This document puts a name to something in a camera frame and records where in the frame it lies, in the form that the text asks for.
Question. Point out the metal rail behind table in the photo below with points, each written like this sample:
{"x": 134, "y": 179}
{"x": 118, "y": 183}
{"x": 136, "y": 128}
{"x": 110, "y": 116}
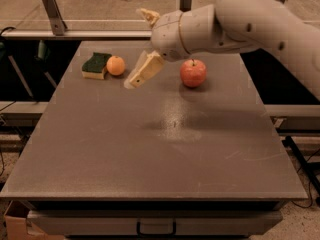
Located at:
{"x": 75, "y": 35}

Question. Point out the green yellow sponge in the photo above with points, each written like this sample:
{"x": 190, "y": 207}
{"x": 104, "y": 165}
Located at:
{"x": 95, "y": 67}

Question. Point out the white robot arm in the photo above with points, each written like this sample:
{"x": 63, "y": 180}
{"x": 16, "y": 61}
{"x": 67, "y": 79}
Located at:
{"x": 232, "y": 26}

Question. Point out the orange fruit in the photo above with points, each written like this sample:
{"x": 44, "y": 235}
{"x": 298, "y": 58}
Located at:
{"x": 115, "y": 65}

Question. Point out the cardboard box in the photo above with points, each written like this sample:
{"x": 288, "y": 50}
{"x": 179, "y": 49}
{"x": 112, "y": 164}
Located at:
{"x": 20, "y": 228}

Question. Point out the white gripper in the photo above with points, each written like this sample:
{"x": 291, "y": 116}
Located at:
{"x": 166, "y": 35}

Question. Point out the middle metal bracket post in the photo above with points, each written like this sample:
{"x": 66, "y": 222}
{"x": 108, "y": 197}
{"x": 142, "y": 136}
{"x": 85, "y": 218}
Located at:
{"x": 185, "y": 5}

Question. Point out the left metal bracket post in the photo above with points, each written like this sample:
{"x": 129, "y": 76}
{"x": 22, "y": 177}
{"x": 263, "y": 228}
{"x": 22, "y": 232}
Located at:
{"x": 56, "y": 22}

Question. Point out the grey table drawer with handle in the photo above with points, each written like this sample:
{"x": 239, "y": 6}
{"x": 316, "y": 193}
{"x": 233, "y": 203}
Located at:
{"x": 155, "y": 223}

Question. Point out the red apple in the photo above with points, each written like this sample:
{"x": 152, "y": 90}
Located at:
{"x": 193, "y": 73}

